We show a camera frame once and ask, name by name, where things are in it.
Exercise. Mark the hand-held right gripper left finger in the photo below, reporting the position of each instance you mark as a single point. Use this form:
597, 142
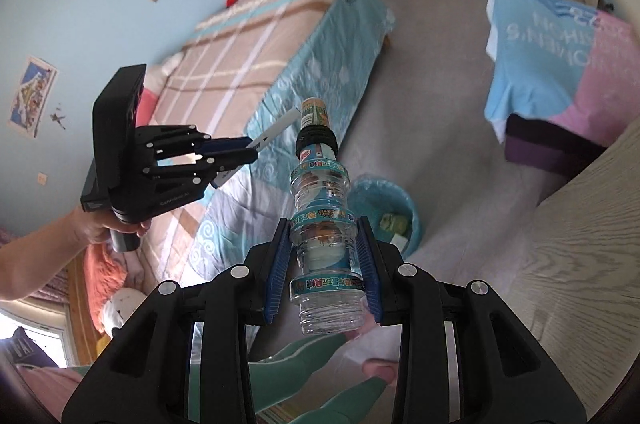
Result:
277, 274

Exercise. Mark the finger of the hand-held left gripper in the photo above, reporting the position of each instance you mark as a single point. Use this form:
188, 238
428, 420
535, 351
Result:
225, 145
230, 160

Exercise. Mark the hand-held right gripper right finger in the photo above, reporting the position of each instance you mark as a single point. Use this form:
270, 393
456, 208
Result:
370, 274

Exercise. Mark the clear plastic bottle teal label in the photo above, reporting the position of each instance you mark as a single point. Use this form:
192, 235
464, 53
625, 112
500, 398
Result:
325, 249

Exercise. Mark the white plastic stick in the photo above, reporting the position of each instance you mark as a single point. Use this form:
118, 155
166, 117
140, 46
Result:
280, 124

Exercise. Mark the teal mesh waste bin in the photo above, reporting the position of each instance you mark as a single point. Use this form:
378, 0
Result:
372, 204

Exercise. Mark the person's left forearm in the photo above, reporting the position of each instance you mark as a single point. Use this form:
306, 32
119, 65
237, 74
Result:
35, 264

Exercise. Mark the person's left hand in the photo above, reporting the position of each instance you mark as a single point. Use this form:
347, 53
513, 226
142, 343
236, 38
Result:
95, 229

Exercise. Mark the green packet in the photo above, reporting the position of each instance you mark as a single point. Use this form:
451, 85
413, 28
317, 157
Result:
392, 221

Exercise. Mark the bed with plaid teal quilt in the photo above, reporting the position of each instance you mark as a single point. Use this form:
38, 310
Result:
235, 69

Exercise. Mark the person's left leg green pants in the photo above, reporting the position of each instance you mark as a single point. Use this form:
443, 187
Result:
300, 354

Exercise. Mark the person's leg green pants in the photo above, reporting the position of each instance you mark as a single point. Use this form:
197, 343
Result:
300, 354
350, 399

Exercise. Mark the white pillow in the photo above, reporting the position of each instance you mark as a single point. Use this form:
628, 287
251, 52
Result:
167, 66

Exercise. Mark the person's right pink slipper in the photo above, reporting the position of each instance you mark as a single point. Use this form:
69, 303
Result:
380, 370

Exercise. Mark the person's right leg green pants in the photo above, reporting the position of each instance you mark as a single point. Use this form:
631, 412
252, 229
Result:
350, 399

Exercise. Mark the orange pink cloth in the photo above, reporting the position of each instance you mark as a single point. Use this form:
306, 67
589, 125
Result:
105, 274

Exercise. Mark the white plush toy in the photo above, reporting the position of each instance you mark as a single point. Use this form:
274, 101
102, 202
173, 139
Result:
125, 309

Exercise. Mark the purple box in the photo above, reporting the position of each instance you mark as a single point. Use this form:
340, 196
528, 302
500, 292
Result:
540, 149

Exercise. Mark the dark printed cloth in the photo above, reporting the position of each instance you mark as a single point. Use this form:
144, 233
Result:
20, 344

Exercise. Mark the blue and pink printed cloth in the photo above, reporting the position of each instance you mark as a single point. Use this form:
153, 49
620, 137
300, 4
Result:
540, 54

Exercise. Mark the white wall socket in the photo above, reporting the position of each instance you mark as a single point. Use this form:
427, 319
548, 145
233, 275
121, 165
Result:
43, 178

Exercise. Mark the wall poster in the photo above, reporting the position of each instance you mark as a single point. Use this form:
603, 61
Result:
32, 96

